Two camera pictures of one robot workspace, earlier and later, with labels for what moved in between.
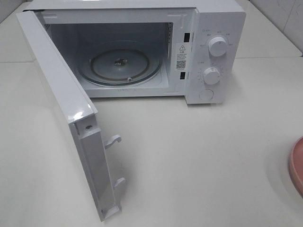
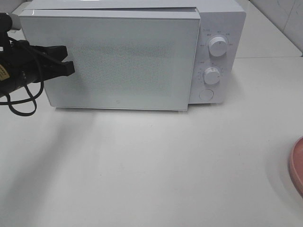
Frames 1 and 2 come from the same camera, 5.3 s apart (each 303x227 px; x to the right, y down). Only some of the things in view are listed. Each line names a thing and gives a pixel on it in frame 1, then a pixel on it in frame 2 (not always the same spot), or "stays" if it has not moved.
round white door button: x=207 y=94 stays
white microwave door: x=83 y=116 → x=139 y=59
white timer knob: x=211 y=75 stays
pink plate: x=295 y=163 stays
